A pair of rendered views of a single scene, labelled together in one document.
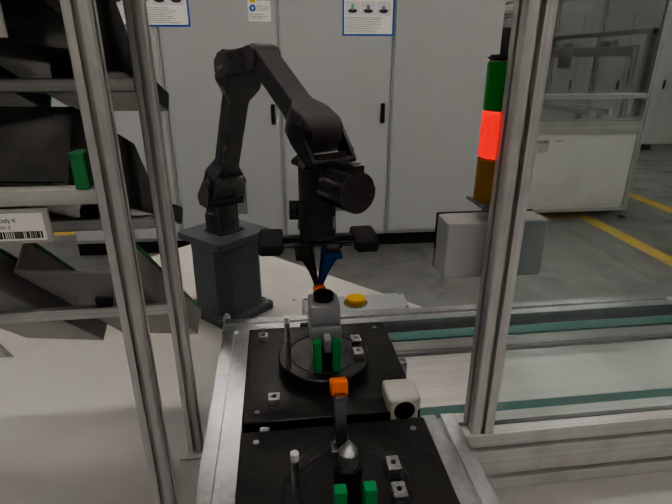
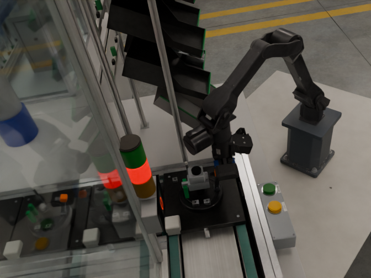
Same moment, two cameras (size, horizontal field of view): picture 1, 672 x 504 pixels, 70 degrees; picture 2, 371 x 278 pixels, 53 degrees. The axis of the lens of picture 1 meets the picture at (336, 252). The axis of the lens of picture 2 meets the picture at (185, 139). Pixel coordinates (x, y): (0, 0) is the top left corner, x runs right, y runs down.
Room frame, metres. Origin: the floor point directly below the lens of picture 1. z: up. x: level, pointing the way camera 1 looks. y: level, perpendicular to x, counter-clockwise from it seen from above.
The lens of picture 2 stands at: (0.75, -0.72, 1.91)
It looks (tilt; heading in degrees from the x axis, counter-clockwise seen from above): 43 degrees down; 100
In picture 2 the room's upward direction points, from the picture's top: 12 degrees counter-clockwise
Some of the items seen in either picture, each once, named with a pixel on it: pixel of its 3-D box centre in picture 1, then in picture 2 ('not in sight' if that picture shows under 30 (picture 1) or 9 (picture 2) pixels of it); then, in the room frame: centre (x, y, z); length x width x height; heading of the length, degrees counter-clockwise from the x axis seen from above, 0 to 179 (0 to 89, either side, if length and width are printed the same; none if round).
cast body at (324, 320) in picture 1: (324, 316); (194, 177); (0.62, 0.02, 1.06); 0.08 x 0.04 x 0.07; 8
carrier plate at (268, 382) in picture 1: (323, 369); (201, 197); (0.63, 0.02, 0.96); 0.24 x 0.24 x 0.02; 7
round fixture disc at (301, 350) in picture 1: (323, 358); (201, 193); (0.63, 0.02, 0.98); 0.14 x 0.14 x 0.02
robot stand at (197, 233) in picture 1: (227, 270); (309, 138); (1.02, 0.25, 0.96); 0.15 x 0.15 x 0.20; 51
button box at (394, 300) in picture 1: (355, 315); (274, 213); (0.86, -0.04, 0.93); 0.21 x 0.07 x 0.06; 97
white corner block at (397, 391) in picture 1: (400, 399); (173, 225); (0.55, -0.09, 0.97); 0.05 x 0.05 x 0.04; 7
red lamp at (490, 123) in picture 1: (503, 134); (137, 168); (0.54, -0.18, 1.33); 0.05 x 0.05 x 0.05
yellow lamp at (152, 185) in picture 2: (497, 178); (143, 183); (0.54, -0.18, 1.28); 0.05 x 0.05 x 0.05
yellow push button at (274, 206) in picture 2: (355, 301); (274, 207); (0.86, -0.04, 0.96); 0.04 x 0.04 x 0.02
